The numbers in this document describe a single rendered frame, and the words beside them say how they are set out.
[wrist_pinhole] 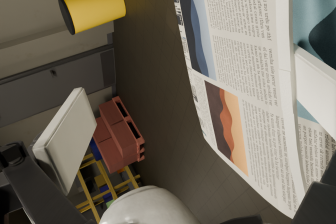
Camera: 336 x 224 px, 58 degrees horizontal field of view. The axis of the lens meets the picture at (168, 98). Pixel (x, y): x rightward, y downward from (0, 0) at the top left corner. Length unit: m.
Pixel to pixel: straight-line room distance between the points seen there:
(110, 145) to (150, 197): 5.46
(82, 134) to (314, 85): 0.13
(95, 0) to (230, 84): 3.53
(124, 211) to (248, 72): 0.31
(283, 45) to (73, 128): 0.13
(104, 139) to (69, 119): 5.85
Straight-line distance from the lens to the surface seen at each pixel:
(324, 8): 0.19
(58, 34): 4.40
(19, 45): 4.38
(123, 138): 5.55
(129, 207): 0.48
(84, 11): 3.71
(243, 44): 0.25
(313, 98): 0.17
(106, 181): 7.49
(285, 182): 0.28
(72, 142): 0.17
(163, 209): 0.48
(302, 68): 0.18
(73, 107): 0.18
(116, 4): 3.83
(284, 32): 0.18
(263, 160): 0.29
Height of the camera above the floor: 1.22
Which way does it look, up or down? 20 degrees down
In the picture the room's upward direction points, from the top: 113 degrees counter-clockwise
